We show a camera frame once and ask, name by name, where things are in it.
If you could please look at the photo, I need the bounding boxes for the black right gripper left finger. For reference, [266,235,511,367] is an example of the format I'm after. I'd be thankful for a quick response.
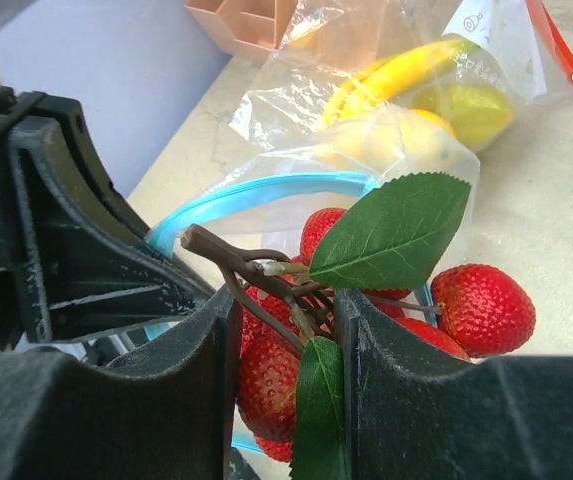
[0,289,241,479]

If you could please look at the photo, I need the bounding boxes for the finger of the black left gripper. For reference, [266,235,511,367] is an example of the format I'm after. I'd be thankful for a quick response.
[8,92,214,343]

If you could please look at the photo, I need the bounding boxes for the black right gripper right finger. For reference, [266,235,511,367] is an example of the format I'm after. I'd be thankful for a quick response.
[334,290,573,479]

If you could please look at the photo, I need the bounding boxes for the clear blue-zipper bag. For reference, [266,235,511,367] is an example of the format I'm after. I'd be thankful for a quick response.
[144,104,482,456]

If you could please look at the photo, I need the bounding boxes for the yellow star fruit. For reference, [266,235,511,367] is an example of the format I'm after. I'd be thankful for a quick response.
[412,83,515,153]

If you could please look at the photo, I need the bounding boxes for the yellow banana bunch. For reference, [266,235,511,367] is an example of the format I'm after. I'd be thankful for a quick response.
[322,36,479,127]

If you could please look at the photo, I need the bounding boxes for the clear orange-zipper bag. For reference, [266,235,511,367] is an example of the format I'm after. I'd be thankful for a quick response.
[231,0,573,151]

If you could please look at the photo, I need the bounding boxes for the peach desk organizer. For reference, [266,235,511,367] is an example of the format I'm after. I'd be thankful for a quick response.
[185,0,297,63]

